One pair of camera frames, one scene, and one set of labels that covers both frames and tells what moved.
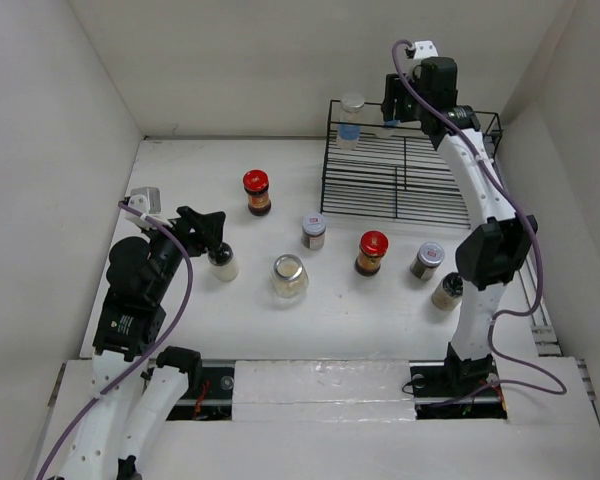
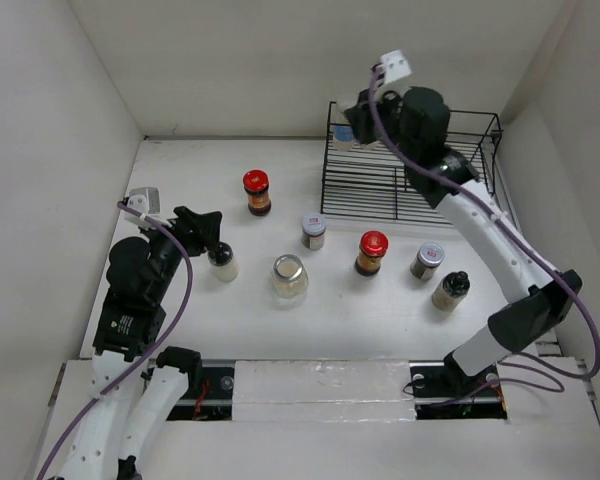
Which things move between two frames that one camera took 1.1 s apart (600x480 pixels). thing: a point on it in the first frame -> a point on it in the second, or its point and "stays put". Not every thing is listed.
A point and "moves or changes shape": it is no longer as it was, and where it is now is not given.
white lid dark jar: [313, 231] stays put
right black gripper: [391, 84] -> [360, 116]
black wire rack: [379, 168] stays put
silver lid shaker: [392, 123] moves or changes shape
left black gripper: [198, 229] stays put
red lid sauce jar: [256, 184] stays put
